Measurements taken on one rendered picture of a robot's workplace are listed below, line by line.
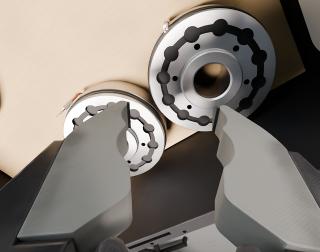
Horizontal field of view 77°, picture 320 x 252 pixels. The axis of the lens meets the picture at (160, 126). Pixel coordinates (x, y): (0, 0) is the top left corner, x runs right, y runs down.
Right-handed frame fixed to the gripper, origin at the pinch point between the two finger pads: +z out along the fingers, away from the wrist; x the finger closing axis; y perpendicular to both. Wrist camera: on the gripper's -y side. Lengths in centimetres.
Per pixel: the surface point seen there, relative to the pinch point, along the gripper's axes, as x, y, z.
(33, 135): -15.8, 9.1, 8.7
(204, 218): 3.0, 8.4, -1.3
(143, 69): -2.6, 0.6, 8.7
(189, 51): 1.2, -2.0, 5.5
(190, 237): 30, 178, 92
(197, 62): 1.9, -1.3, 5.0
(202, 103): 2.7, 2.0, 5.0
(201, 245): 42, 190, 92
